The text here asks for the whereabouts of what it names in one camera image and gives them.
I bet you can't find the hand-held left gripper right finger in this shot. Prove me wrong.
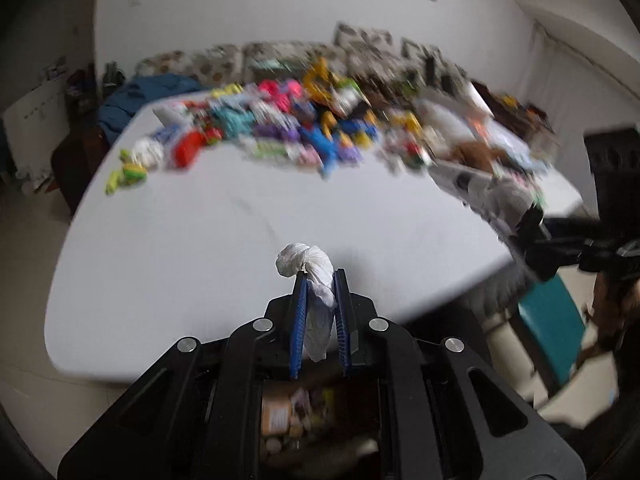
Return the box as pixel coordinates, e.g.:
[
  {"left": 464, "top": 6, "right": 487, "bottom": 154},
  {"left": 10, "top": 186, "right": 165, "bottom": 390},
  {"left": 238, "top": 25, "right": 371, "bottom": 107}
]
[{"left": 334, "top": 269, "right": 586, "bottom": 480}]

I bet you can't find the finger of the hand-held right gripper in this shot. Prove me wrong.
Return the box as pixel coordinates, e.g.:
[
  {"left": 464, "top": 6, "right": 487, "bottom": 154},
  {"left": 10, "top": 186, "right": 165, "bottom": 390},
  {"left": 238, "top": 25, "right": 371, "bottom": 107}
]
[{"left": 510, "top": 207, "right": 603, "bottom": 282}]

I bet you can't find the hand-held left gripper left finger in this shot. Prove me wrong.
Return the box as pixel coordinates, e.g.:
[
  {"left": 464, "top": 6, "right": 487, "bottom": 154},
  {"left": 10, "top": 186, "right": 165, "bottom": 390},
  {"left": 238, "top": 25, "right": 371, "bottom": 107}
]
[{"left": 57, "top": 271, "right": 307, "bottom": 480}]

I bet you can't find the large white tissue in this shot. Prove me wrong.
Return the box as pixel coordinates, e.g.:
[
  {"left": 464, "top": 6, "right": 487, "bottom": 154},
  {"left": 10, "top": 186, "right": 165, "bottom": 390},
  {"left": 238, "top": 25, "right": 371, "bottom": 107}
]
[{"left": 275, "top": 242, "right": 337, "bottom": 362}]

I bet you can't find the white printed wrapper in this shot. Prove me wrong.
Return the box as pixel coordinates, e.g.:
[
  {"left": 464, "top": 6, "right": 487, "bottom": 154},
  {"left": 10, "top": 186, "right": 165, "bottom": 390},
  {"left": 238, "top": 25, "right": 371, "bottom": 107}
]
[{"left": 429, "top": 159, "right": 547, "bottom": 242}]

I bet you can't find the waste bin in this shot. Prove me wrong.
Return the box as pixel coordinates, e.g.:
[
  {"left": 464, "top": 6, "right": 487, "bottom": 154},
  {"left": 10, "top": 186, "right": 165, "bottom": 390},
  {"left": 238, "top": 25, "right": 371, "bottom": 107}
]
[{"left": 260, "top": 375, "right": 383, "bottom": 480}]

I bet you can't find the person's right forearm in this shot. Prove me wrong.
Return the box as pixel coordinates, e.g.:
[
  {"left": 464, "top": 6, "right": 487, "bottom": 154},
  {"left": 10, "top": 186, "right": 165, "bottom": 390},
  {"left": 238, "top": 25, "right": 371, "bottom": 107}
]
[{"left": 575, "top": 270, "right": 640, "bottom": 361}]

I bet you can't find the teal chair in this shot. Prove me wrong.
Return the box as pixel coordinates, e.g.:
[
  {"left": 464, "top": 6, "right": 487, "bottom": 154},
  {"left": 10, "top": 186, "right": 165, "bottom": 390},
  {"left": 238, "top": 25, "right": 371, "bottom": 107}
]
[{"left": 517, "top": 275, "right": 589, "bottom": 387}]

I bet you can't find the white curtain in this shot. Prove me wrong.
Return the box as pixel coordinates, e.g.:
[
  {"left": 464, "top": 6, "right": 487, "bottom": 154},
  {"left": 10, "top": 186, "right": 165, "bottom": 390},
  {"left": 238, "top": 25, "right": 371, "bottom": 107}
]
[{"left": 530, "top": 15, "right": 640, "bottom": 128}]

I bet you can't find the brown plush toy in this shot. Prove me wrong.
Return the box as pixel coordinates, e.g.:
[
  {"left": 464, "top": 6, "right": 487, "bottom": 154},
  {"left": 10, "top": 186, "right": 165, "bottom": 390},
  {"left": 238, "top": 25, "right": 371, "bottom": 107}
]
[{"left": 445, "top": 140, "right": 507, "bottom": 172}]

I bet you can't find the red white toy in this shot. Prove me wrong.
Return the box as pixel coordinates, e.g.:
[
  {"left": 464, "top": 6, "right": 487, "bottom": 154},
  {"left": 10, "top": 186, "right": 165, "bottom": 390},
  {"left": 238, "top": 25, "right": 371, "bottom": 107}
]
[{"left": 172, "top": 130, "right": 207, "bottom": 169}]

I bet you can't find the small floral cushion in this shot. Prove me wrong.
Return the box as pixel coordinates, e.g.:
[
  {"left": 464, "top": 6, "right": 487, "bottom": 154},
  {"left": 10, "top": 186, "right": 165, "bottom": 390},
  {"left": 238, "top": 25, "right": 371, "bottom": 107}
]
[{"left": 400, "top": 37, "right": 442, "bottom": 63}]

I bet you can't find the pink plastic toy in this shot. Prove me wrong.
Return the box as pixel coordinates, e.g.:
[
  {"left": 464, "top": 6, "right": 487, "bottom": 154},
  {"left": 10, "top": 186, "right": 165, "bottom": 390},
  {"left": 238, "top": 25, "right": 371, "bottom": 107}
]
[{"left": 257, "top": 79, "right": 304, "bottom": 112}]

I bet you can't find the white toy jug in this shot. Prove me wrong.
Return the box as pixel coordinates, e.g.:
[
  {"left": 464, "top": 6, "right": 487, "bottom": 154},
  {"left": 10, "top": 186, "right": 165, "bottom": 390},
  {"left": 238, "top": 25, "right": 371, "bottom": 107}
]
[{"left": 152, "top": 101, "right": 197, "bottom": 127}]

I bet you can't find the dark brown chair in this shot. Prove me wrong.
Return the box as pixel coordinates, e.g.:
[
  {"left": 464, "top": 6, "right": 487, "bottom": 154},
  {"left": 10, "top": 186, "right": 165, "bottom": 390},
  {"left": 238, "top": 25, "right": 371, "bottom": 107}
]
[{"left": 51, "top": 125, "right": 109, "bottom": 216}]

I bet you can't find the blue cloth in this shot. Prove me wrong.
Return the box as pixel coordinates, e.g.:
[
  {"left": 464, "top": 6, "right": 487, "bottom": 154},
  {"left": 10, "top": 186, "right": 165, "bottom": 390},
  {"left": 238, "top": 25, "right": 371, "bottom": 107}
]
[{"left": 97, "top": 74, "right": 203, "bottom": 146}]

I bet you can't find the floral patterned sofa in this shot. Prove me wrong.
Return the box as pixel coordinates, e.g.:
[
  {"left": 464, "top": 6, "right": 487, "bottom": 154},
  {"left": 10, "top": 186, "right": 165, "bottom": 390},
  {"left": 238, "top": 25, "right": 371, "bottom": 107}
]
[{"left": 135, "top": 22, "right": 471, "bottom": 98}]

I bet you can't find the large floral cushion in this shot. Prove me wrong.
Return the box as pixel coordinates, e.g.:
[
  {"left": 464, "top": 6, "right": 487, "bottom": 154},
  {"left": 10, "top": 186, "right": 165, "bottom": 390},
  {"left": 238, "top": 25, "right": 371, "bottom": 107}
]
[{"left": 335, "top": 22, "right": 394, "bottom": 53}]

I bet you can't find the black green bag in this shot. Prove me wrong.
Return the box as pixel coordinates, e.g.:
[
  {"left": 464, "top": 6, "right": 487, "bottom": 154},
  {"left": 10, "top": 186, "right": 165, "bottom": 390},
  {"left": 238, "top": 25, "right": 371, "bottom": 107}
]
[{"left": 102, "top": 60, "right": 126, "bottom": 92}]

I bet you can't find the white cabinet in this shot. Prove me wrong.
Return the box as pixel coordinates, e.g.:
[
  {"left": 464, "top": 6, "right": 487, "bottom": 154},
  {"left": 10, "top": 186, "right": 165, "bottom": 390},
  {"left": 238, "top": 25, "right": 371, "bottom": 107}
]
[{"left": 2, "top": 80, "right": 72, "bottom": 182}]

